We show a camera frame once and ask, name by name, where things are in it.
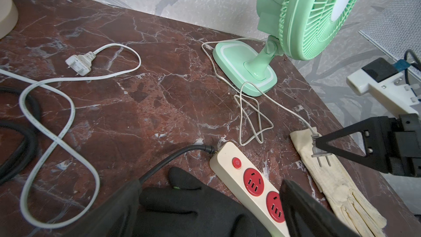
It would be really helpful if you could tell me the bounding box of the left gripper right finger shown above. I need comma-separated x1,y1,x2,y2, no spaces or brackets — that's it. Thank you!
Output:
280,180,358,237

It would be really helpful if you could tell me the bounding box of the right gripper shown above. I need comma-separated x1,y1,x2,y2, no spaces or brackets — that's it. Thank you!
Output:
315,114,421,177

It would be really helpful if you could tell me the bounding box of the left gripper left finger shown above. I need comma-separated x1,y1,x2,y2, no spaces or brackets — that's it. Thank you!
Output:
64,180,142,237

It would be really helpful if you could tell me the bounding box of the black work glove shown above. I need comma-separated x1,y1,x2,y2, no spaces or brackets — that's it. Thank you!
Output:
133,167,270,237

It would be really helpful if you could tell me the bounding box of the beige red power strip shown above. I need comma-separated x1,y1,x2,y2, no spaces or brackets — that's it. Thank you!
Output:
209,142,289,237

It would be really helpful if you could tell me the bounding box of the green fan white cable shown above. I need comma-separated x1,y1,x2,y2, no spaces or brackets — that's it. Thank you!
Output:
201,37,332,167

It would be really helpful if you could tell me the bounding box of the beige fan white cable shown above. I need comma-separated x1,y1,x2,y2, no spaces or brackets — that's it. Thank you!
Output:
0,43,142,229

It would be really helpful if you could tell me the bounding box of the green desk fan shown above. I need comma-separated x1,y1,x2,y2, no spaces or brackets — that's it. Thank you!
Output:
212,0,357,97

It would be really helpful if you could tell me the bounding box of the beige desk fan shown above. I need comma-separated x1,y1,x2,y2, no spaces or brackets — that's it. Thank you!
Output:
0,0,18,39

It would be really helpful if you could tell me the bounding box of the cream leather glove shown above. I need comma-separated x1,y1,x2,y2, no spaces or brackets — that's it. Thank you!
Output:
290,129,387,237

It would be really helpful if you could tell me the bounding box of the white mesh basket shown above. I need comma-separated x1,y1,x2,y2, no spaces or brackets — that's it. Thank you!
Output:
359,0,421,61

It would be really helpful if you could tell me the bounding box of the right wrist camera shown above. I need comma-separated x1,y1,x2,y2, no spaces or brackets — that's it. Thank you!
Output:
346,58,421,117

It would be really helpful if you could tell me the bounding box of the black power strip cable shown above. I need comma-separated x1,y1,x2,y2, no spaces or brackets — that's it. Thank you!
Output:
0,86,217,185

